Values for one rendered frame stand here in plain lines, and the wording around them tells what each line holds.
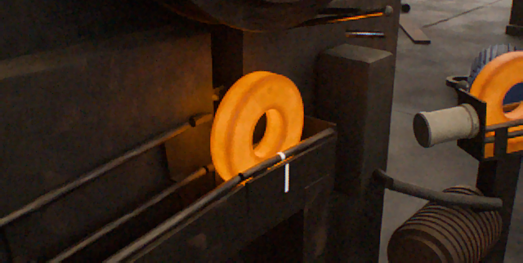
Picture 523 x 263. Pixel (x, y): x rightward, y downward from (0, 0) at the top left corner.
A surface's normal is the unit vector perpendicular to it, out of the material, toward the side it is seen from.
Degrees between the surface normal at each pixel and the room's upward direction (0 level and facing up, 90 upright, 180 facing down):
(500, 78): 90
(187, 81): 90
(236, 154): 90
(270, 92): 90
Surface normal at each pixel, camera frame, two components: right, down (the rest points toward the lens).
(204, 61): 0.76, 0.23
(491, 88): 0.25, 0.35
